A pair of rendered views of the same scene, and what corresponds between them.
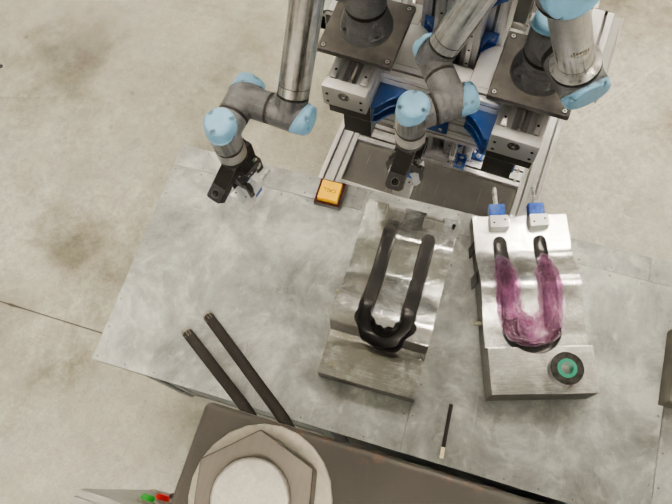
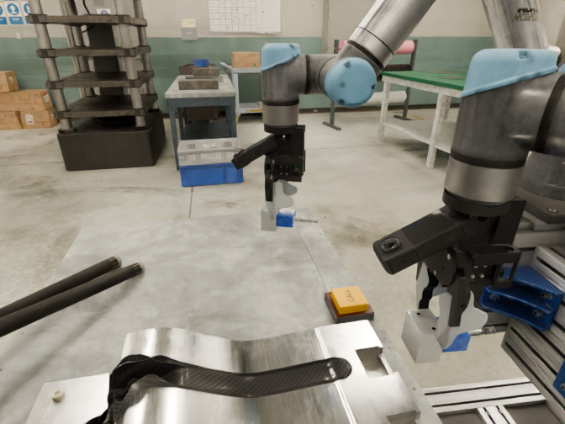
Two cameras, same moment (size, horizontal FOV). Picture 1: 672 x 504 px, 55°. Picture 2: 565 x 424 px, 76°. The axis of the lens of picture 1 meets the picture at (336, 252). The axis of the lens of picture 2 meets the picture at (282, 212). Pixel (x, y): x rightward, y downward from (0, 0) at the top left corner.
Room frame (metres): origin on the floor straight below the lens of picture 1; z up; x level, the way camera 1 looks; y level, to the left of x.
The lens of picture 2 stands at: (0.37, -0.40, 1.32)
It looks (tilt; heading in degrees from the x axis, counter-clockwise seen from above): 26 degrees down; 52
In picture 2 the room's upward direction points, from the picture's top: straight up
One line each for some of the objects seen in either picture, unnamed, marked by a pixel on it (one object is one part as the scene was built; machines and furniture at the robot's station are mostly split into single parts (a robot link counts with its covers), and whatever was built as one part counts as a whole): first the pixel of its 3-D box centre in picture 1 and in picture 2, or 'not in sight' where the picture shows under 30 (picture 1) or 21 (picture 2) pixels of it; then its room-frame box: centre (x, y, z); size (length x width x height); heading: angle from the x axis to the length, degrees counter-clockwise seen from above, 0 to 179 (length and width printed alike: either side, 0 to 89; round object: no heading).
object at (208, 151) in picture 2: not in sight; (210, 151); (1.93, 2.80, 0.28); 0.61 x 0.41 x 0.15; 153
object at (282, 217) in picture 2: (253, 186); (289, 218); (0.85, 0.19, 0.93); 0.13 x 0.05 x 0.05; 132
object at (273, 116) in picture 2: (229, 148); (281, 113); (0.84, 0.21, 1.17); 0.08 x 0.08 x 0.05
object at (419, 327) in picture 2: (408, 171); (453, 332); (0.81, -0.24, 0.93); 0.13 x 0.05 x 0.05; 148
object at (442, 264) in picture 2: (409, 147); (470, 237); (0.80, -0.23, 1.09); 0.09 x 0.08 x 0.12; 148
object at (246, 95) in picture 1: (248, 100); (332, 75); (0.91, 0.14, 1.25); 0.11 x 0.11 x 0.08; 57
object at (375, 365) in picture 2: (395, 215); (374, 369); (0.71, -0.18, 0.87); 0.05 x 0.05 x 0.04; 64
